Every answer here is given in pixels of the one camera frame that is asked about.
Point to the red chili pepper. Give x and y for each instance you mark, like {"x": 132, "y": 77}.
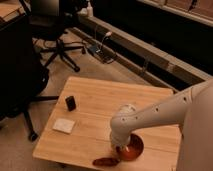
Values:
{"x": 106, "y": 162}

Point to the white square sponge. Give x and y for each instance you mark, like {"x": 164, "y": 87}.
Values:
{"x": 63, "y": 125}

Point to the black office chair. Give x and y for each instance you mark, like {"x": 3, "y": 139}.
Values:
{"x": 48, "y": 21}

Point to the power strip with cables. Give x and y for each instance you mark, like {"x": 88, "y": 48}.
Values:
{"x": 97, "y": 51}

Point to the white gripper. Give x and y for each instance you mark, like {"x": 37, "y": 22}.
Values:
{"x": 119, "y": 140}

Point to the red ceramic bowl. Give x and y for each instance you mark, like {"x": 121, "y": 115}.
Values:
{"x": 133, "y": 150}

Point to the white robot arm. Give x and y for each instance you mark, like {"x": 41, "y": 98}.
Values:
{"x": 191, "y": 108}

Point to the white spray bottle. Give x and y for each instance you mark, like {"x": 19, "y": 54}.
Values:
{"x": 88, "y": 10}

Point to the wooden desk corner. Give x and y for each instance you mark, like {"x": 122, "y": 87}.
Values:
{"x": 10, "y": 9}

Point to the black chair at left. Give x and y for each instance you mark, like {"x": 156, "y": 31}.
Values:
{"x": 22, "y": 76}

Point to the small black box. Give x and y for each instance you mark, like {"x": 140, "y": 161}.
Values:
{"x": 70, "y": 102}

